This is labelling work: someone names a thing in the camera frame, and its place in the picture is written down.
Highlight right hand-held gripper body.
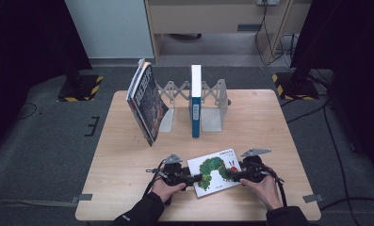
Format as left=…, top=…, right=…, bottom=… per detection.
left=239, top=148, right=273, bottom=184

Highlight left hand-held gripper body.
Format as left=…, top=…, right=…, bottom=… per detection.
left=161, top=153, right=190, bottom=186

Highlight white caterpillar picture book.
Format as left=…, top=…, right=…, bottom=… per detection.
left=187, top=148, right=243, bottom=199

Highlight extendable metal bookend rack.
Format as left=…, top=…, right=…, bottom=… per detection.
left=156, top=78, right=232, bottom=133

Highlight thick blue book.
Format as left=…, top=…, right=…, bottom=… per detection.
left=188, top=64, right=203, bottom=139

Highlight person's left hand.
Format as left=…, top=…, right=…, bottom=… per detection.
left=152, top=179, right=187, bottom=203

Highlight person's right hand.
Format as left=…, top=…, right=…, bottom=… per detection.
left=238, top=175, right=285, bottom=212

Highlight grey tape tab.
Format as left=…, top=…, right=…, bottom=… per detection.
left=301, top=193, right=325, bottom=204
left=70, top=193, right=94, bottom=204

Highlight large dark cover book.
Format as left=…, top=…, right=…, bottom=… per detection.
left=126, top=61, right=171, bottom=148

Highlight striped stand base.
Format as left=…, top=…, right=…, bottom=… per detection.
left=57, top=73, right=105, bottom=104
left=270, top=72, right=321, bottom=102

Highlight thin pale book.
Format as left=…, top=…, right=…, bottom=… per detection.
left=125, top=57, right=146, bottom=102

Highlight black curtain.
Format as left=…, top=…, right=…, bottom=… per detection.
left=0, top=0, right=93, bottom=161
left=289, top=0, right=374, bottom=172

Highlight white panel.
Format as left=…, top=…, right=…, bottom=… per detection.
left=64, top=0, right=154, bottom=59

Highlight wooden cabinet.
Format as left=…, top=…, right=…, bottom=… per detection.
left=143, top=0, right=302, bottom=65

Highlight left hand-held gripper cable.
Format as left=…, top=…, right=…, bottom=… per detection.
left=142, top=158, right=173, bottom=207

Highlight hand-held gripper cable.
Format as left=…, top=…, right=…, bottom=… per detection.
left=262, top=165, right=288, bottom=209
left=142, top=158, right=173, bottom=207

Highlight right hand-held gripper cable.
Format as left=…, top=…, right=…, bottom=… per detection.
left=262, top=165, right=288, bottom=209

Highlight white cable bundle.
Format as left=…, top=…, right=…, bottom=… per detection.
left=278, top=32, right=298, bottom=70

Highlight black power cable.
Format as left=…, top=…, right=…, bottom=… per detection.
left=254, top=3, right=291, bottom=67

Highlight thin black floor cable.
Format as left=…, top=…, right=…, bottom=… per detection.
left=17, top=101, right=39, bottom=121

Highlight wall power socket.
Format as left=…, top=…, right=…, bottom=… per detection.
left=256, top=0, right=281, bottom=7

